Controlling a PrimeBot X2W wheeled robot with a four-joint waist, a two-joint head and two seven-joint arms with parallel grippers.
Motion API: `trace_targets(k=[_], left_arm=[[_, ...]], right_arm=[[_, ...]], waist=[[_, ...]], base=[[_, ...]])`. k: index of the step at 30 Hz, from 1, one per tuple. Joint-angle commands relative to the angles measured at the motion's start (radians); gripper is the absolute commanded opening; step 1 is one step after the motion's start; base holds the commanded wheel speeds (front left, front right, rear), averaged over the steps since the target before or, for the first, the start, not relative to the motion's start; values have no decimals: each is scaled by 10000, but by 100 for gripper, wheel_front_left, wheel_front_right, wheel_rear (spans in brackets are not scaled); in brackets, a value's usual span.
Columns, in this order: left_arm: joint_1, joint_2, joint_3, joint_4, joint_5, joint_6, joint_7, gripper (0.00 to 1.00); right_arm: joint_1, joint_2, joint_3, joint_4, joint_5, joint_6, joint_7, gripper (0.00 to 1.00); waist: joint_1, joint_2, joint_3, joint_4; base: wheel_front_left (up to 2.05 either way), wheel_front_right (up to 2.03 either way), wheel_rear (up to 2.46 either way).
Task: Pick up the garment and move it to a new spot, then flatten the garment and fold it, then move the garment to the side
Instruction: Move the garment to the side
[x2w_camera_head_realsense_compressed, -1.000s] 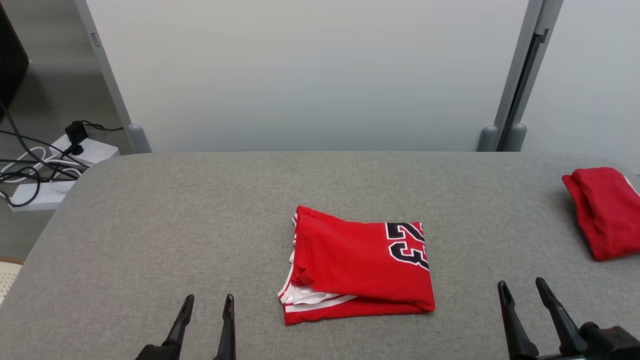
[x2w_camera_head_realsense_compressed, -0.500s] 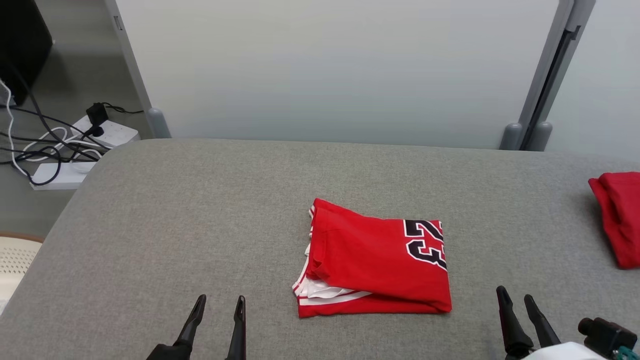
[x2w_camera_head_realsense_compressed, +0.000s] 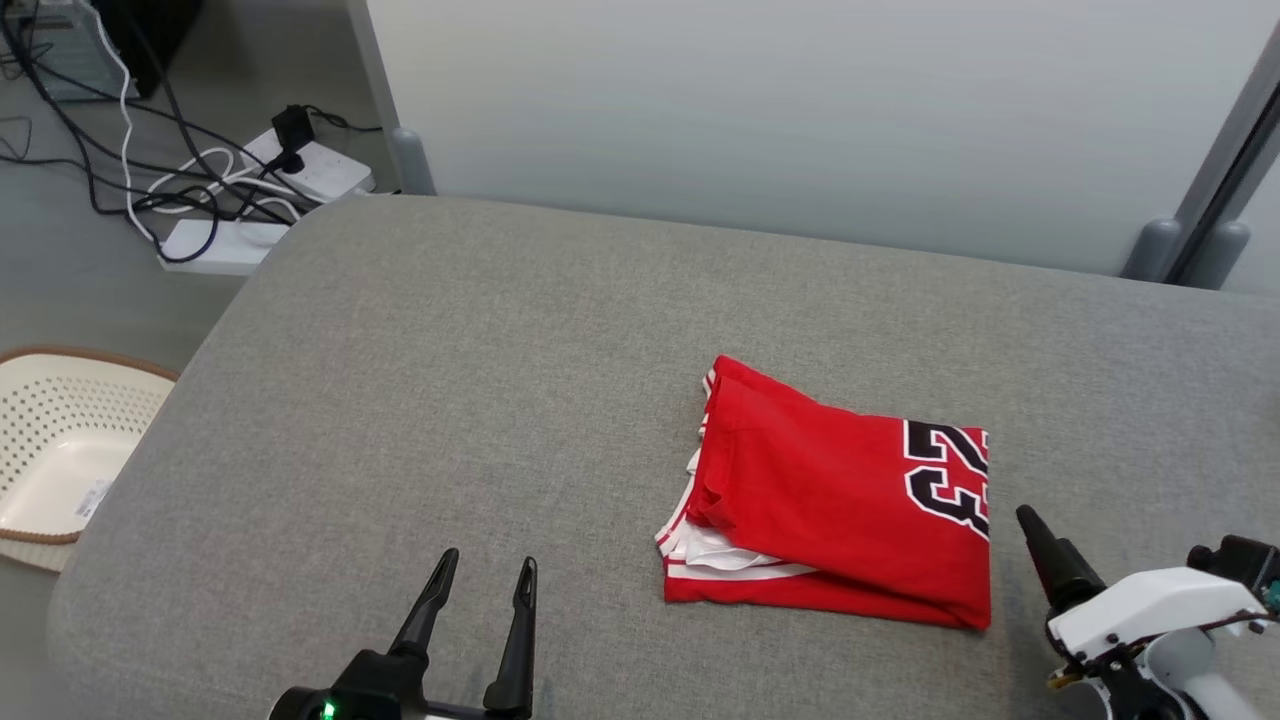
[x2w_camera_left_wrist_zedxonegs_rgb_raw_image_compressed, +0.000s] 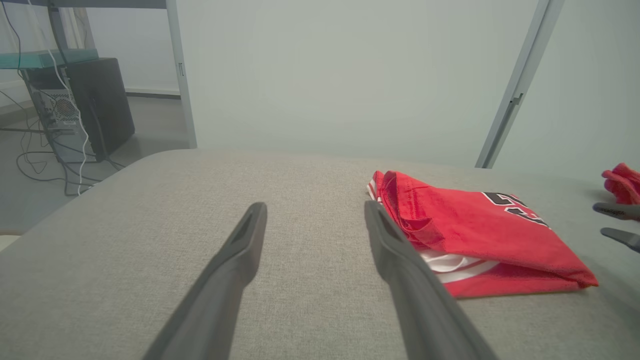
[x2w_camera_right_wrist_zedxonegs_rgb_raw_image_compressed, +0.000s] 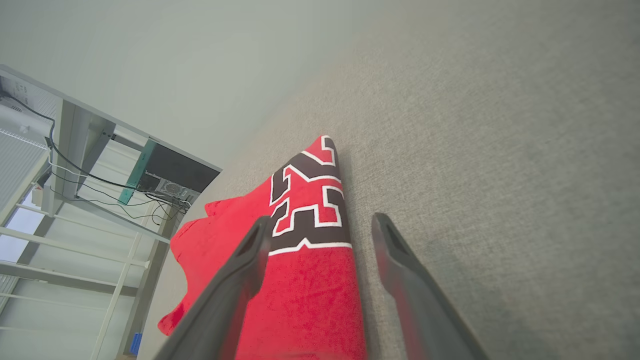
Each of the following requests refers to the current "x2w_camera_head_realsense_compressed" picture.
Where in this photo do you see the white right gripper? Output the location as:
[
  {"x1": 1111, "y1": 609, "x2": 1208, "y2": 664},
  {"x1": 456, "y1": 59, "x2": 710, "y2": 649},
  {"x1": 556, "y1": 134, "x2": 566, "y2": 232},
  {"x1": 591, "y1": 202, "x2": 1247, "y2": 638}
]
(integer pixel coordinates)
[{"x1": 1016, "y1": 505, "x2": 1271, "y2": 693}]

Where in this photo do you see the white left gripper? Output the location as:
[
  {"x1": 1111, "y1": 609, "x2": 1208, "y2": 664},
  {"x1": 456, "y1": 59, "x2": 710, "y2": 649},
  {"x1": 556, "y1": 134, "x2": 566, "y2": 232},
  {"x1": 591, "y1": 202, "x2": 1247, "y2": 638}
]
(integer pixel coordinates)
[{"x1": 388, "y1": 548, "x2": 539, "y2": 720}]

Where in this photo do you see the red jersey with white sleeves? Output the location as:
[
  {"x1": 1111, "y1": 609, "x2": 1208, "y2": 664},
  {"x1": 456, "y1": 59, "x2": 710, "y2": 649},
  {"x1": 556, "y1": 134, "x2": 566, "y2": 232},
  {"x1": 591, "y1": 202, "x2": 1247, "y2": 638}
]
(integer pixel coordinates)
[{"x1": 655, "y1": 355, "x2": 993, "y2": 631}]

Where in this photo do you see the cream perforated laundry basket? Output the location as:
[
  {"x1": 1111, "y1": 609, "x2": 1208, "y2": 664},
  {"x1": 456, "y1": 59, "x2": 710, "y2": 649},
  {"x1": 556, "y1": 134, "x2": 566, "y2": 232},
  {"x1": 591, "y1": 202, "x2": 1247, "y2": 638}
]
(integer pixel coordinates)
[{"x1": 0, "y1": 346, "x2": 182, "y2": 574}]

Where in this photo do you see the black power adapter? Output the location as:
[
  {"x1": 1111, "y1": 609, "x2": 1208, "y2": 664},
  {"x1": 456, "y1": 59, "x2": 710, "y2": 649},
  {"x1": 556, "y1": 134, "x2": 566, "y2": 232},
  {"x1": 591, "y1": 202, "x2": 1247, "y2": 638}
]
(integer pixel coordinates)
[{"x1": 272, "y1": 105, "x2": 317, "y2": 152}]

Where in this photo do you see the black floor-standing case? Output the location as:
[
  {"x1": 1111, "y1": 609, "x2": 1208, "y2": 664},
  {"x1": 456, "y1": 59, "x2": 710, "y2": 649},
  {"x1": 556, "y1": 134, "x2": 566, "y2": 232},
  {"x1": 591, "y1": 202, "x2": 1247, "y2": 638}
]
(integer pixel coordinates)
[{"x1": 95, "y1": 0, "x2": 207, "y2": 101}]

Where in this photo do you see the grey translucent box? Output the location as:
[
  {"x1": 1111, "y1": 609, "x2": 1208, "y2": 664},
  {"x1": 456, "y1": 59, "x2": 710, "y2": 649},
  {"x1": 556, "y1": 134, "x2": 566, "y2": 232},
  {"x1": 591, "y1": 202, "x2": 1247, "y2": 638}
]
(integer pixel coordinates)
[{"x1": 0, "y1": 0, "x2": 136, "y2": 103}]

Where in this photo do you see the grey paired partition post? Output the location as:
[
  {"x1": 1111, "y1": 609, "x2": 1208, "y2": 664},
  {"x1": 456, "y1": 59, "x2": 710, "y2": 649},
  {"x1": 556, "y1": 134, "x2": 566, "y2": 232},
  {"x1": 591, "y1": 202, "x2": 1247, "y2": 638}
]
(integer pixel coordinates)
[
  {"x1": 1120, "y1": 20, "x2": 1280, "y2": 283},
  {"x1": 1183, "y1": 100, "x2": 1280, "y2": 292}
]

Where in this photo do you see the black looped cable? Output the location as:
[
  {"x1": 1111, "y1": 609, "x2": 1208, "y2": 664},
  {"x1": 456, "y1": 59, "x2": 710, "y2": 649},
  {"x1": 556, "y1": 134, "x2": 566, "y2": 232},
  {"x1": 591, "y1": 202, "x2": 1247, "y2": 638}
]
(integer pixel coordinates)
[{"x1": 158, "y1": 192, "x2": 223, "y2": 265}]

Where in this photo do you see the single grey partition post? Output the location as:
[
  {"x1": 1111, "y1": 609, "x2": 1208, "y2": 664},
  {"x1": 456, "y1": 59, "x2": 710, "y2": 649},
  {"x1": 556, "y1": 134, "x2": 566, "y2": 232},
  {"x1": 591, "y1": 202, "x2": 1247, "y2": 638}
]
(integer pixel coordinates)
[{"x1": 345, "y1": 0, "x2": 438, "y2": 197}]

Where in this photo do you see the thin black adapter cable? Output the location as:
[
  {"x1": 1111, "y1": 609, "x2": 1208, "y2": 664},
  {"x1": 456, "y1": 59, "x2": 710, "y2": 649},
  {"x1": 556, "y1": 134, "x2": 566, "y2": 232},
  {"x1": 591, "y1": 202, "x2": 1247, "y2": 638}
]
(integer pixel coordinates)
[{"x1": 305, "y1": 104, "x2": 384, "y2": 134}]

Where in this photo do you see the long white cable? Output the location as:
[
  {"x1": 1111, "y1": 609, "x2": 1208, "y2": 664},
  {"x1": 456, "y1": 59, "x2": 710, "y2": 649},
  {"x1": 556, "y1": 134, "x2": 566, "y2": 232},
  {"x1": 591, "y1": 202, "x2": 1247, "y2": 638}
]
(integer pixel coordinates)
[{"x1": 92, "y1": 0, "x2": 166, "y2": 247}]

